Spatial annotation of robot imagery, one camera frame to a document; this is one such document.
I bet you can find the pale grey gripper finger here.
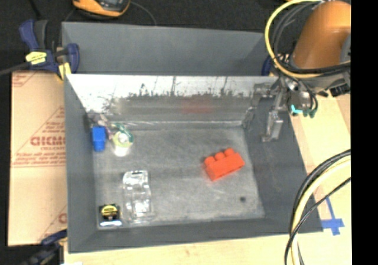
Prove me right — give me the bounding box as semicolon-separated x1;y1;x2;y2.
261;109;284;143
242;82;278;129

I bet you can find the red toy brick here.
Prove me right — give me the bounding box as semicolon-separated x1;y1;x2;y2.
203;148;246;182

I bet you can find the grey metal bin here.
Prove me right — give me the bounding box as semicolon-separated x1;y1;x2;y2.
60;21;323;253

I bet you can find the white and green cup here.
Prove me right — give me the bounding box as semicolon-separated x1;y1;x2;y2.
112;123;135;158

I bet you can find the clear plastic container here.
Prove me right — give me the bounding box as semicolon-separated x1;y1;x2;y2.
122;169;155;224

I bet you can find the blue toy block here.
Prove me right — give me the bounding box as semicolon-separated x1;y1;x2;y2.
90;125;107;153

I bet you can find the yellow and black tape measure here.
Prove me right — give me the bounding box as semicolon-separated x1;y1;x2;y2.
98;204;123;228

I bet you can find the brown cardboard board, red print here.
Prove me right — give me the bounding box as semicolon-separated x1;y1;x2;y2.
6;70;69;247

